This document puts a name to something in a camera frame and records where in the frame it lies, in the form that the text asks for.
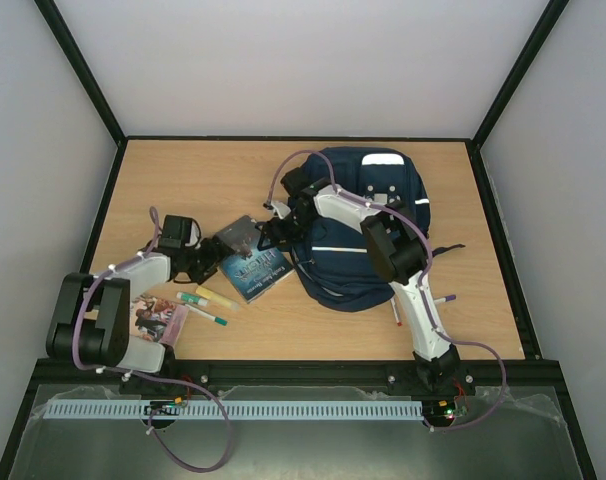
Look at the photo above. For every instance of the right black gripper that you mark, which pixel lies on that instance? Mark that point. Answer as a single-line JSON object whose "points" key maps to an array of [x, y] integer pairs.
{"points": [[275, 230]]}

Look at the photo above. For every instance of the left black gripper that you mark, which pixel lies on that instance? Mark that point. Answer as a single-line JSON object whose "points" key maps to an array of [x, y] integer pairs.
{"points": [[217, 252]]}

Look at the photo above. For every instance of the dark blue paperback book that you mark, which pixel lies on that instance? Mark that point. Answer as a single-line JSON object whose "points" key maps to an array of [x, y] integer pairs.
{"points": [[251, 271]]}

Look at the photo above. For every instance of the navy blue school backpack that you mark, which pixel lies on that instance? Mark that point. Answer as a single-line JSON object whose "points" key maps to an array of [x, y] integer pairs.
{"points": [[332, 261]]}

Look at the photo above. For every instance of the pink illustrated paperback book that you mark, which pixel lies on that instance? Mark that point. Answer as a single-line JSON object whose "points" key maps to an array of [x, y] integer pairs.
{"points": [[157, 320]]}

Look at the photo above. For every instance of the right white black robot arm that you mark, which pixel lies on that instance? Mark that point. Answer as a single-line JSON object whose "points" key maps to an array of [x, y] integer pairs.
{"points": [[396, 247]]}

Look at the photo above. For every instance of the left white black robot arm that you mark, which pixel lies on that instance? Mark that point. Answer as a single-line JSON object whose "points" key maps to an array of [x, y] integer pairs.
{"points": [[90, 325]]}

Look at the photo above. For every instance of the yellow highlighter pen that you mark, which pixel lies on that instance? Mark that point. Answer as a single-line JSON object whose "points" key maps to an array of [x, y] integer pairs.
{"points": [[217, 298]]}

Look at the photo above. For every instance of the green white glue stick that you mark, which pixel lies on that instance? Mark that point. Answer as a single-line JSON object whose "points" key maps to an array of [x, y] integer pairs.
{"points": [[192, 299]]}

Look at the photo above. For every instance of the green capped marker pen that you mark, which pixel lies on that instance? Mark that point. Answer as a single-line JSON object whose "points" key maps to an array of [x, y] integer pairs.
{"points": [[198, 311]]}

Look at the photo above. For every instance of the red capped marker pen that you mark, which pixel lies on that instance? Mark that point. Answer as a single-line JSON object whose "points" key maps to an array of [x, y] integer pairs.
{"points": [[395, 311]]}

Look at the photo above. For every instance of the purple capped marker pen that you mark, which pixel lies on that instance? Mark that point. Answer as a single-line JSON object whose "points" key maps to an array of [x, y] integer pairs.
{"points": [[445, 299]]}

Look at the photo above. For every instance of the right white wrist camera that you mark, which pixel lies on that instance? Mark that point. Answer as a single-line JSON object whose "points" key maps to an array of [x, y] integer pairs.
{"points": [[277, 208]]}

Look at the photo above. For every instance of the light blue slotted cable duct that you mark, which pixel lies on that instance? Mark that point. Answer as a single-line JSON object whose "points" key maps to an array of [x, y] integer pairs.
{"points": [[235, 410]]}

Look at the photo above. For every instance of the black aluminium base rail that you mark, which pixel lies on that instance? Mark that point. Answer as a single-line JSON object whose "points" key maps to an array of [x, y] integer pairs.
{"points": [[397, 378]]}

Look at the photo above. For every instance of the black enclosure frame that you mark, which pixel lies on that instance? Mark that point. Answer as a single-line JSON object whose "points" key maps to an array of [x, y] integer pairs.
{"points": [[55, 373]]}

